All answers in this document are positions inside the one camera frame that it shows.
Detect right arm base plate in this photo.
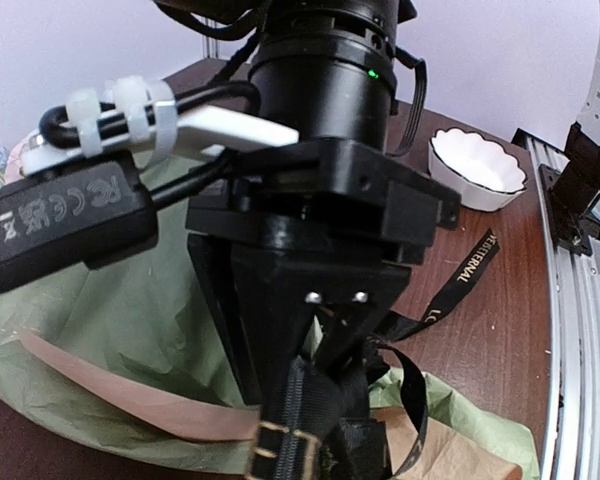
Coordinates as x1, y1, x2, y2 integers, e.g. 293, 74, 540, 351
539, 123, 600, 257

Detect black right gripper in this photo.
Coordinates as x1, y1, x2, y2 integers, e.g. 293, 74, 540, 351
185, 139, 460, 400

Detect scalloped white bowl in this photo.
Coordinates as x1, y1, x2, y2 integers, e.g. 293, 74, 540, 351
428, 128, 528, 213

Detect wrapping paper sheet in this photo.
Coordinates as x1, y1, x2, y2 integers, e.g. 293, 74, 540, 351
0, 149, 541, 480

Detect black camera strap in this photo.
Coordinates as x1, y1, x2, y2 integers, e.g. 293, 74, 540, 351
364, 227, 501, 480

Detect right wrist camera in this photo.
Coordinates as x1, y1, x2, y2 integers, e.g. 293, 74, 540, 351
0, 76, 299, 294

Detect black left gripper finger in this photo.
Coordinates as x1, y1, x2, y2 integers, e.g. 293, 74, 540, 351
244, 356, 370, 479

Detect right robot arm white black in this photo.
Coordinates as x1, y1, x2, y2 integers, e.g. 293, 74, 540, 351
153, 1, 459, 405

